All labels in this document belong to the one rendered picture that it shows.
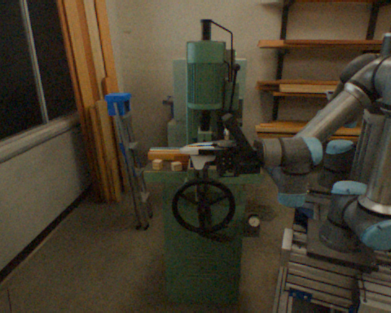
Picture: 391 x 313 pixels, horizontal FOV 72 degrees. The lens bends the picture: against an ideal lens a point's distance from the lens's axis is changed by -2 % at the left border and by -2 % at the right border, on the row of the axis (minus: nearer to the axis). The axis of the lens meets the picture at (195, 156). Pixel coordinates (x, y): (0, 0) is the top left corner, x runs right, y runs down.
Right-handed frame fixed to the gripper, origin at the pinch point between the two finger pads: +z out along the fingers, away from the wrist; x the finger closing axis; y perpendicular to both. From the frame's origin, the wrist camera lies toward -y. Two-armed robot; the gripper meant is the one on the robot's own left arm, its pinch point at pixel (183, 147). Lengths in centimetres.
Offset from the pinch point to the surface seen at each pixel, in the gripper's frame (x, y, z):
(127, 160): 141, 46, 48
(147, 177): 62, 31, 20
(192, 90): 68, -11, -4
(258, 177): 58, 32, -35
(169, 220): 63, 57, 11
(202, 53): 63, -27, -9
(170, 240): 64, 70, 11
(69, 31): 180, -57, 95
